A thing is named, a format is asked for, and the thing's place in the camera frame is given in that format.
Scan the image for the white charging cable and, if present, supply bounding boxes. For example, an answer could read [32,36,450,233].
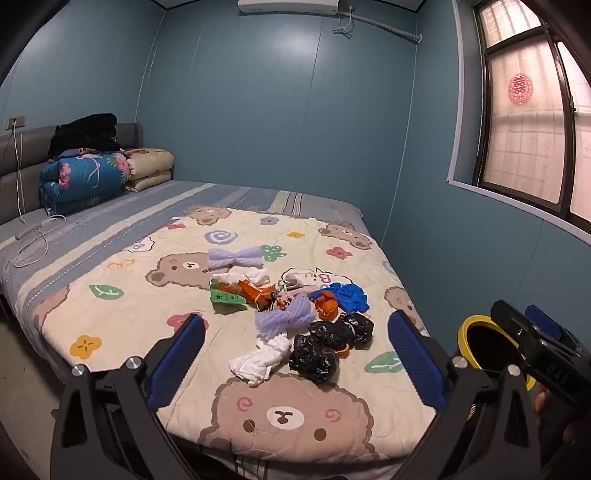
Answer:
[10,122,68,269]

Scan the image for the blue cloth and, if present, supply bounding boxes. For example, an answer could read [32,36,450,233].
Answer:
[311,282,371,319]

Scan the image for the black clothes pile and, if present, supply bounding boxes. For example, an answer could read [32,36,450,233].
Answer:
[48,113,123,160]

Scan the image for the bear printed blanket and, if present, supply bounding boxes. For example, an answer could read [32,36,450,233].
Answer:
[34,205,440,468]

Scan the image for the white air conditioner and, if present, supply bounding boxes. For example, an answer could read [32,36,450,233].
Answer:
[238,0,340,16]

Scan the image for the black plastic bag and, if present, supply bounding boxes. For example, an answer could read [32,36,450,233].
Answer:
[339,313,376,347]
[308,318,352,350]
[289,334,339,384]

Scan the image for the green snack packet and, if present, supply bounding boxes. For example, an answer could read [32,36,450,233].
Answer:
[209,278,246,308]

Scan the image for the white power cord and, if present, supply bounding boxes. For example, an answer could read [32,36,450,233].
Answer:
[332,6,357,37]

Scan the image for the yellow rimmed black bin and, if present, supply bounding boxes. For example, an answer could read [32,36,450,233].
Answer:
[455,315,537,421]

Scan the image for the person's right hand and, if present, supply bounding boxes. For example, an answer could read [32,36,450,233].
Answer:
[532,390,550,429]

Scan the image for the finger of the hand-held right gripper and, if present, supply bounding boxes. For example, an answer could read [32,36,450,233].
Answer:
[491,300,555,365]
[526,305,587,358]

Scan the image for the pink cloth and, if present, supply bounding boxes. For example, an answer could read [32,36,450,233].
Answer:
[278,274,317,301]

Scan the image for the grey padded headboard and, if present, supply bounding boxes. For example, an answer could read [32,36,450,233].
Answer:
[0,122,145,227]

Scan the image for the white wrapped pipe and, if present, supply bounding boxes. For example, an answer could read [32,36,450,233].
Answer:
[339,8,424,46]

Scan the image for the dark framed window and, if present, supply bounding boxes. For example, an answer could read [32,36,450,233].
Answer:
[447,0,591,241]

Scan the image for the blue floral quilt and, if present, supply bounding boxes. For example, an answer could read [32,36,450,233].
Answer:
[38,150,133,216]

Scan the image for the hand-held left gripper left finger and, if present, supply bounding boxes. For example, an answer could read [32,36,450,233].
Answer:
[50,314,207,480]

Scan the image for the bed with striped sheet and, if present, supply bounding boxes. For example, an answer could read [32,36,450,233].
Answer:
[0,179,366,384]

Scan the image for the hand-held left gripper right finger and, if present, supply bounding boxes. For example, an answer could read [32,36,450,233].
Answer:
[387,310,542,480]

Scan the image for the beige folded quilt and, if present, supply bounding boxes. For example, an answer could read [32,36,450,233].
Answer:
[122,148,175,193]

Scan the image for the orange white knotted cloth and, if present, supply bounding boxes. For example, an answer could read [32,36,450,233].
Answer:
[238,279,278,308]

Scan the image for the purple knitted bow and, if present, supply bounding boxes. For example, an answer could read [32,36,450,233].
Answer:
[255,295,317,336]
[207,247,265,271]

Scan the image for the red window sticker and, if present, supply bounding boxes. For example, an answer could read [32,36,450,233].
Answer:
[508,75,534,107]

